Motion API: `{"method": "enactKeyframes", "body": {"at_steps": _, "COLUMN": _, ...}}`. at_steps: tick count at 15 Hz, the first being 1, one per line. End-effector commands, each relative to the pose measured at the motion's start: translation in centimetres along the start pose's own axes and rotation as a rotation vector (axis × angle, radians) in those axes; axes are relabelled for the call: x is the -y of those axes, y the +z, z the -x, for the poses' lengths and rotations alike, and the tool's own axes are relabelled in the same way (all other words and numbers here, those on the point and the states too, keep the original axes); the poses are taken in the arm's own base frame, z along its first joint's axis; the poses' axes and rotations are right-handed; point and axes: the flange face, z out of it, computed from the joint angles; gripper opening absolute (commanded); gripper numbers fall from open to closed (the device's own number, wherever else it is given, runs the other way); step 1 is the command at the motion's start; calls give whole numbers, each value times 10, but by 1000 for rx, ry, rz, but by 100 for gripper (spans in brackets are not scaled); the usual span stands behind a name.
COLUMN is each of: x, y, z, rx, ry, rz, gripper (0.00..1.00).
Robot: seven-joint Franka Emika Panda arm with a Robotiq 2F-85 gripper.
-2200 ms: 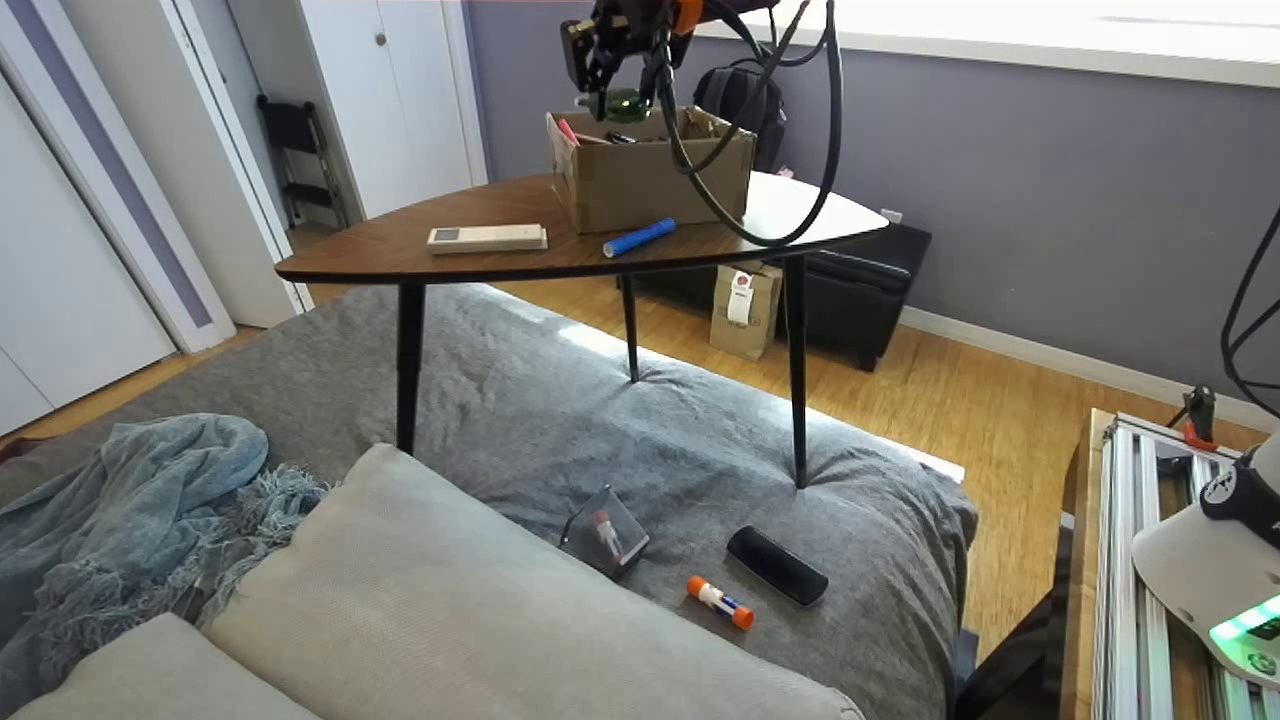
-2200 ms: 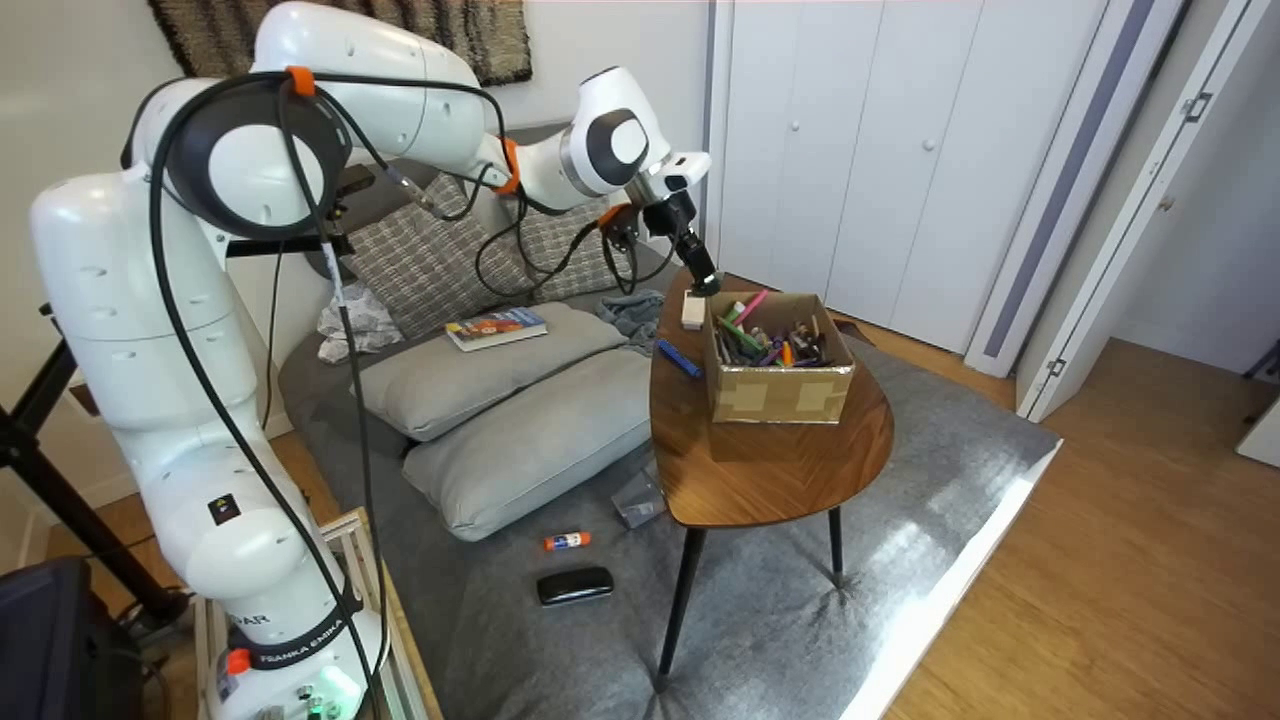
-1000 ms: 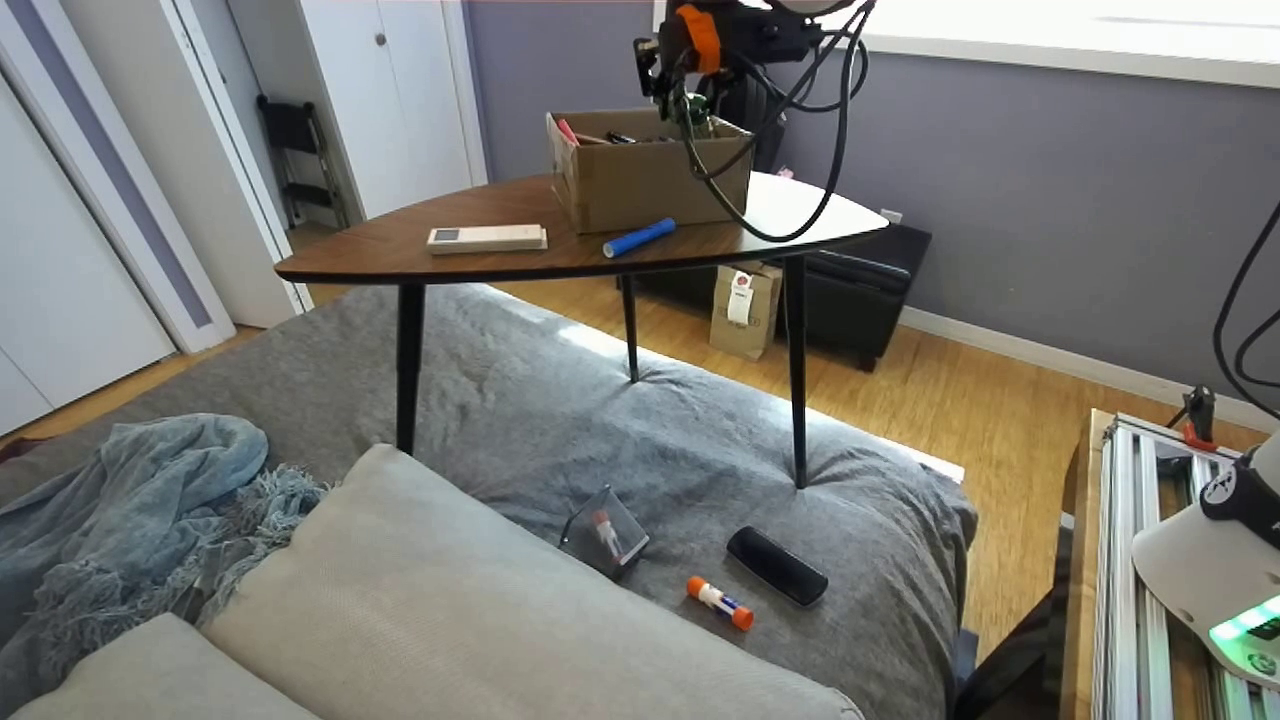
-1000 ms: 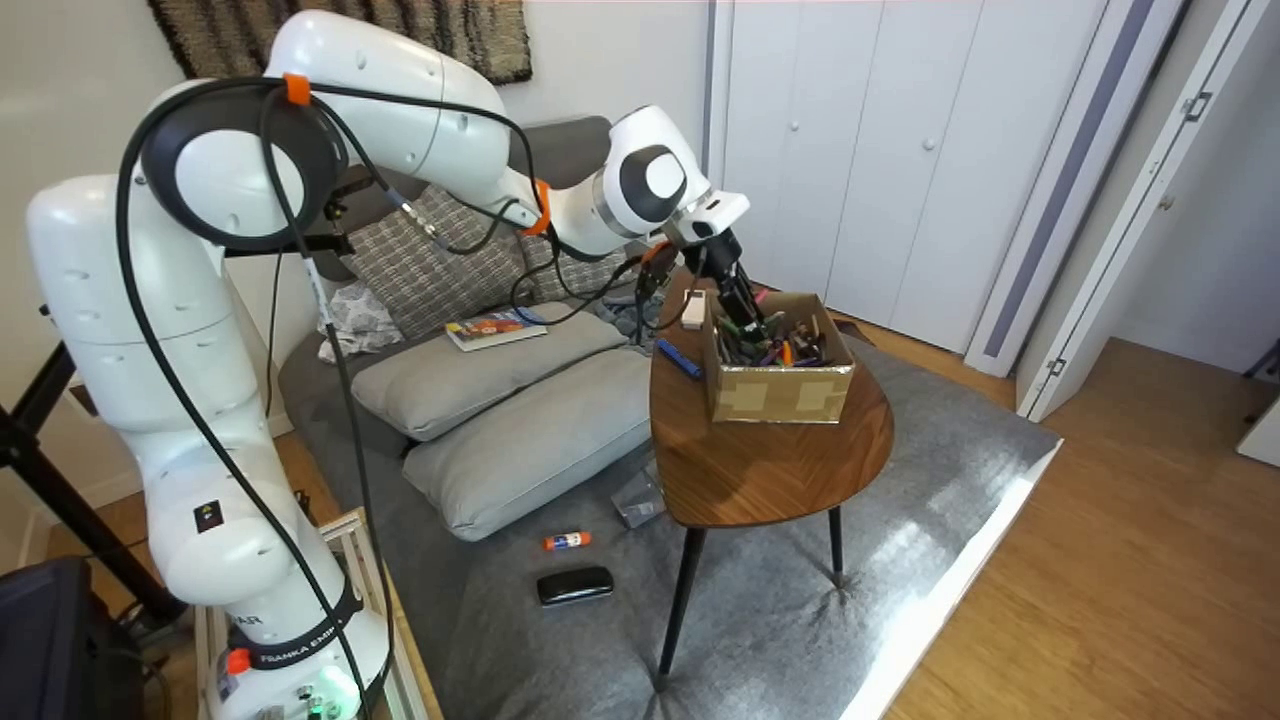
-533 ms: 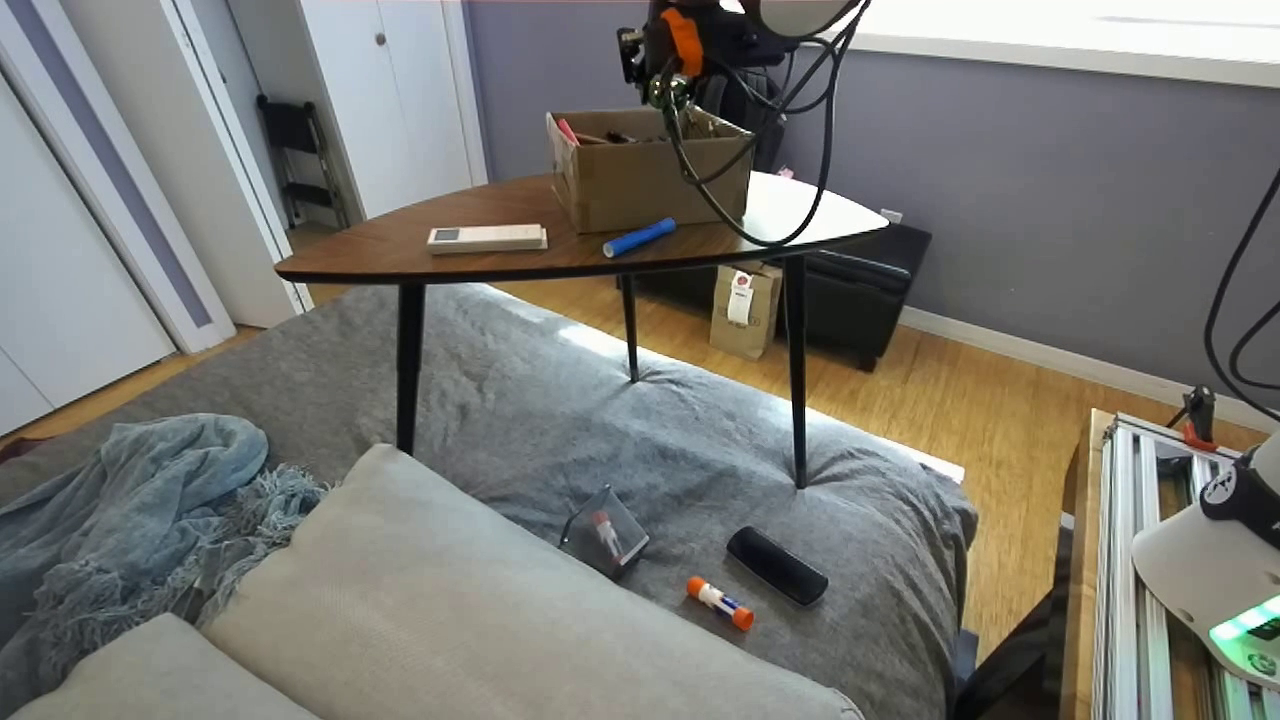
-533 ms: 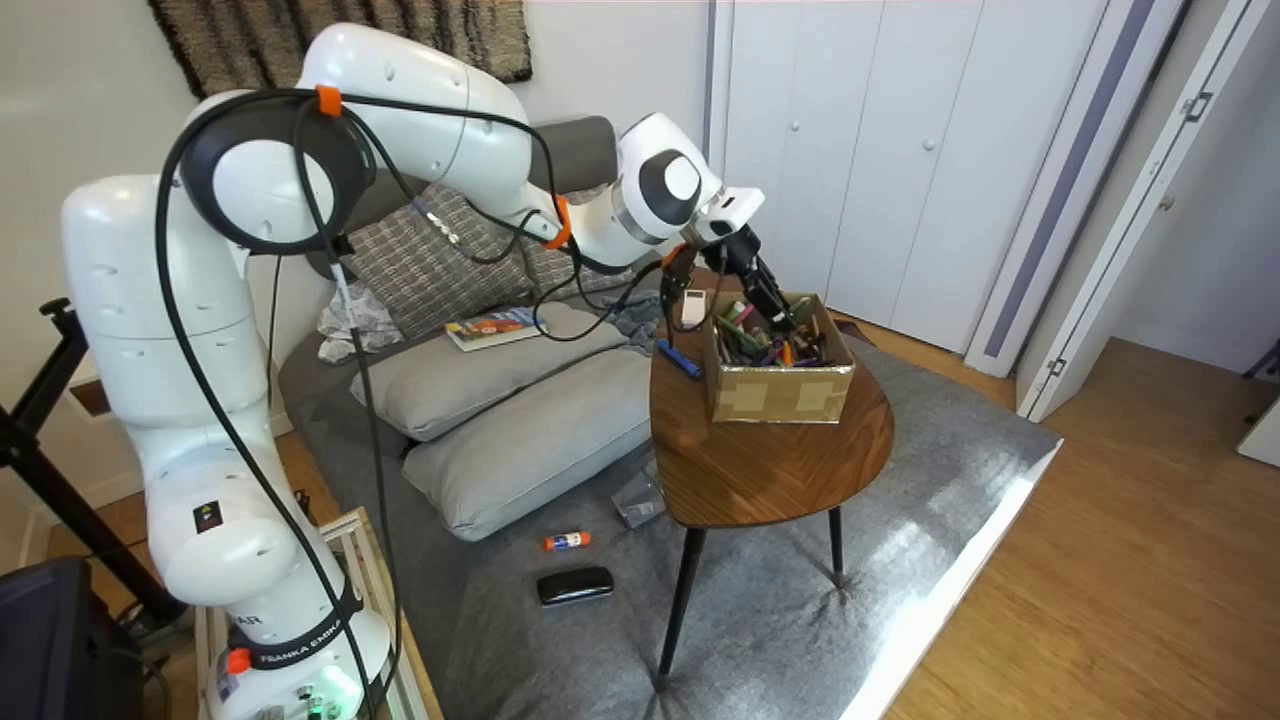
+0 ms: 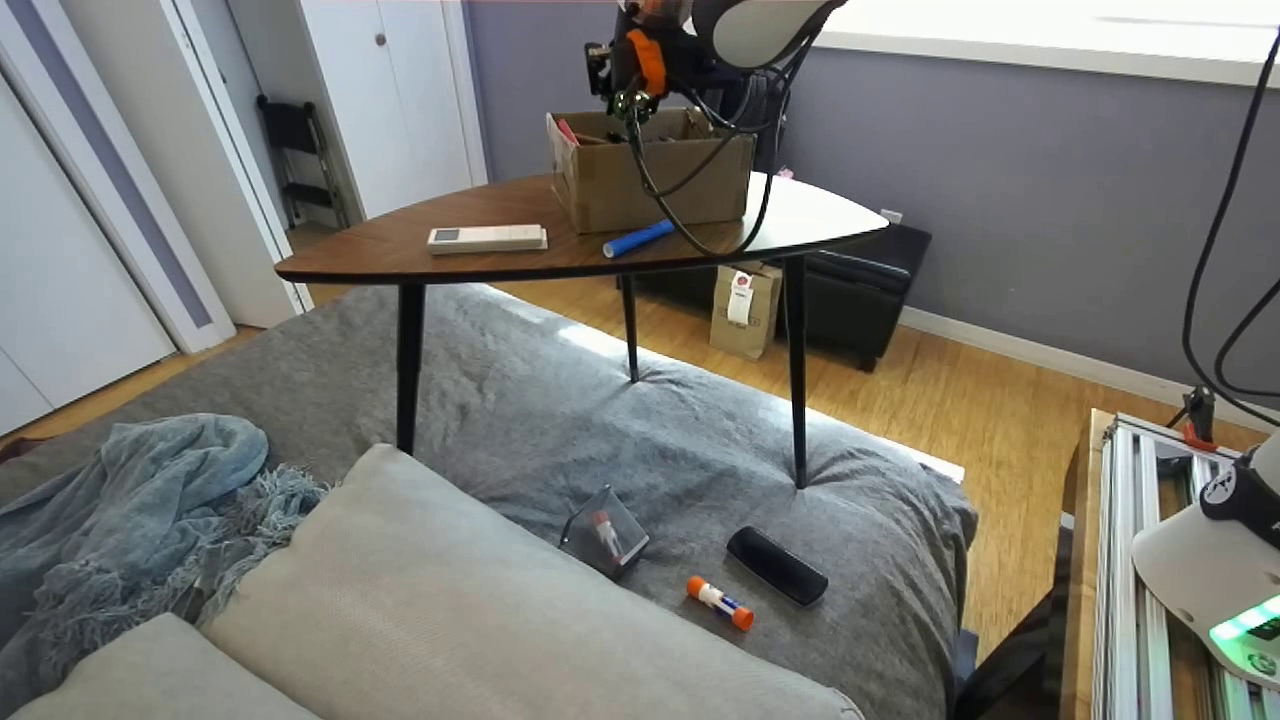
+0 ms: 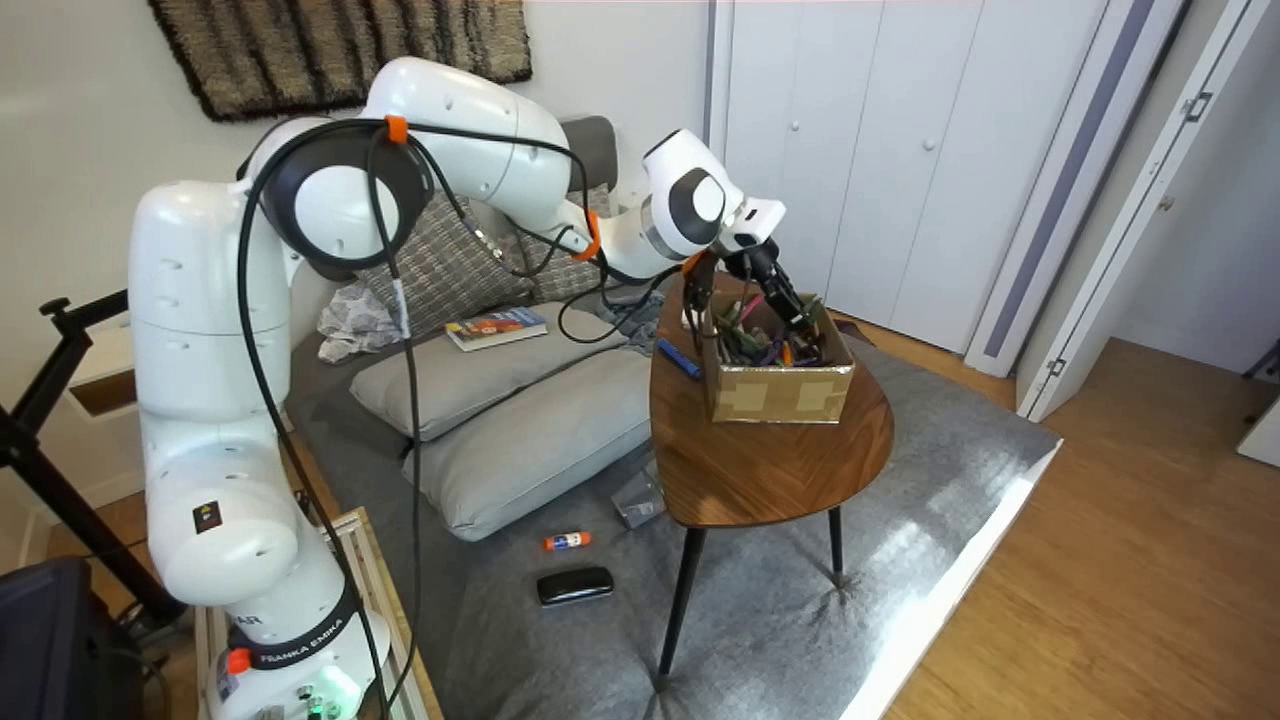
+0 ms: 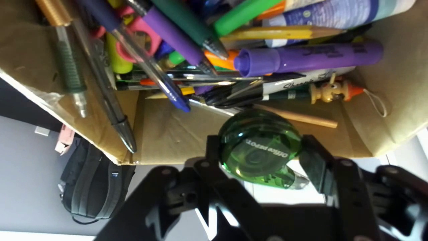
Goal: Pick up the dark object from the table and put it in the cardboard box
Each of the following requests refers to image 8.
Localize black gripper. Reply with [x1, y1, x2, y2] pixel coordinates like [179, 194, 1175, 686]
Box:
[715, 236, 834, 344]

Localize cardboard box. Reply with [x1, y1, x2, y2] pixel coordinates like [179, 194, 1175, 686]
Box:
[693, 287, 859, 432]

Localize green marker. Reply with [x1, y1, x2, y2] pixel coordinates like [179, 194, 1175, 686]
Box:
[711, 317, 773, 365]

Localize blue pen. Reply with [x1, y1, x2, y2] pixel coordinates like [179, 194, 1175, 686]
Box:
[652, 337, 705, 384]

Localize wooden table with black legs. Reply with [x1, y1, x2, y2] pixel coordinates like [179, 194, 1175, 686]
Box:
[648, 259, 900, 683]

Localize grey folded cloth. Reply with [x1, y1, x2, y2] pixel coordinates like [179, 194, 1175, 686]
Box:
[597, 294, 662, 350]

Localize white wardrobe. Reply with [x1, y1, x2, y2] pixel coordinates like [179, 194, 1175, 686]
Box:
[705, 0, 1116, 354]

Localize shiny grey rug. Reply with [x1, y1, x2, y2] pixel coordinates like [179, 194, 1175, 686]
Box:
[444, 331, 1066, 720]

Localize small grey plaid cushion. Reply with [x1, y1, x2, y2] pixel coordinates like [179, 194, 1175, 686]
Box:
[533, 236, 609, 303]

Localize dark magazine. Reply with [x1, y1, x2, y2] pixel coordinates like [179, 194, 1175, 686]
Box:
[609, 464, 670, 532]

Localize dark grey headrest cushion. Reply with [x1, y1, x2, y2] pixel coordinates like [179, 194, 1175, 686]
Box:
[557, 112, 618, 193]

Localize white sliding door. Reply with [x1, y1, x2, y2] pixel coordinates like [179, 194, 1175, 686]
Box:
[965, 0, 1191, 380]

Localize grey pillow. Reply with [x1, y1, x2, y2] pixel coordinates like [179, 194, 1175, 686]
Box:
[349, 301, 635, 444]
[399, 347, 655, 544]

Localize colourful book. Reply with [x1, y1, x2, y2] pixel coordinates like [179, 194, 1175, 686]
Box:
[444, 303, 553, 354]

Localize black glasses case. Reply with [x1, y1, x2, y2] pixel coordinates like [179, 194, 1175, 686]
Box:
[533, 562, 618, 609]

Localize large grey plaid cushion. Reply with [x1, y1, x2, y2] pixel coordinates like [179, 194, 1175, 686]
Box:
[358, 194, 539, 340]

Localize white room door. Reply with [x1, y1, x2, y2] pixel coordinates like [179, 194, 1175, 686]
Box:
[1010, 0, 1280, 422]

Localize crumpled white cloth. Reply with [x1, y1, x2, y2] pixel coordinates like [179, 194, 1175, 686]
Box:
[312, 280, 403, 365]

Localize grey low sofa bed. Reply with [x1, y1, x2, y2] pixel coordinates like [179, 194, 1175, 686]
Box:
[277, 236, 693, 720]

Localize black tripod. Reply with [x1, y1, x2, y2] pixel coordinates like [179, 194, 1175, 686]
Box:
[0, 284, 192, 635]

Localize black monitor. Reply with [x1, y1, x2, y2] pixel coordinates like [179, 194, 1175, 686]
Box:
[0, 556, 147, 720]

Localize light wooden frame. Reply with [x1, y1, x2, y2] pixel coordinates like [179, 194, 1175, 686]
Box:
[314, 508, 449, 720]

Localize brown woven wall hanging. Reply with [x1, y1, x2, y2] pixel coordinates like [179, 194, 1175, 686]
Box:
[144, 0, 536, 124]

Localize white wall shelf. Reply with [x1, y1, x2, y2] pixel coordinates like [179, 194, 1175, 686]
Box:
[63, 317, 140, 420]

